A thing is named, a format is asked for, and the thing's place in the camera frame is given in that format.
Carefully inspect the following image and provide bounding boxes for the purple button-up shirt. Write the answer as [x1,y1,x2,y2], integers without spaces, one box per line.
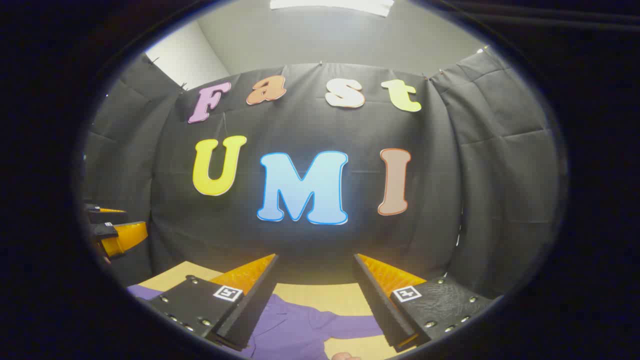
[127,285,386,360]

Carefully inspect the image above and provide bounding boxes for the white ceiling light panel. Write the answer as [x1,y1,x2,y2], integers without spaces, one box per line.
[270,0,396,17]

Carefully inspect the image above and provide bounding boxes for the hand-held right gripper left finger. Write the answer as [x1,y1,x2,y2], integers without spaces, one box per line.
[147,253,279,351]

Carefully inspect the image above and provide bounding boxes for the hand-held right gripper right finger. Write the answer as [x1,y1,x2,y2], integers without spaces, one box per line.
[353,253,497,353]

